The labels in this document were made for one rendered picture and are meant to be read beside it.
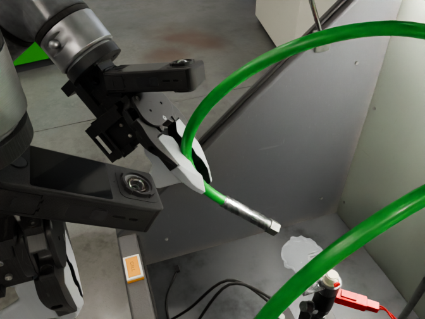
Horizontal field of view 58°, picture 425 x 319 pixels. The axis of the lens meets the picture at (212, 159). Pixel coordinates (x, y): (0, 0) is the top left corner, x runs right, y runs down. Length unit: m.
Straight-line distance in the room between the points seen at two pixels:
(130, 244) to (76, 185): 0.53
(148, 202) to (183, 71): 0.18
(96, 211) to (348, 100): 0.62
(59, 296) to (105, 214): 0.07
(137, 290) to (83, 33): 0.45
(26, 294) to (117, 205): 0.11
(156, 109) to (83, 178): 0.22
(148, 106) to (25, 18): 0.16
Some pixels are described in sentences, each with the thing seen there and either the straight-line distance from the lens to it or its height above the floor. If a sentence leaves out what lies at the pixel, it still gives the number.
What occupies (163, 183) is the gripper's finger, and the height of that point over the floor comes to 1.23.
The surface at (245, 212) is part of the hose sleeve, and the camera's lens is 0.53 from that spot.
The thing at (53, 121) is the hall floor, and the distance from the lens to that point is 2.99.
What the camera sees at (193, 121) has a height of 1.32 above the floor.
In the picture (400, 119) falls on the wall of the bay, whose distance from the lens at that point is 0.78.
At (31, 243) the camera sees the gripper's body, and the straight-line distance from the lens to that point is 0.27.
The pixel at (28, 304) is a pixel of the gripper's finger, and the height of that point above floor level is 1.29.
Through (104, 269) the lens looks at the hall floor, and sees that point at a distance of 1.95.
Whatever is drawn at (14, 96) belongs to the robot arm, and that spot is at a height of 1.46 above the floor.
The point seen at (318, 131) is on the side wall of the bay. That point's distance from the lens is 0.80.
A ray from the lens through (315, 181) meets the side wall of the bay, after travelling 0.90.
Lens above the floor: 1.56
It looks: 40 degrees down
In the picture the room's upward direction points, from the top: straight up
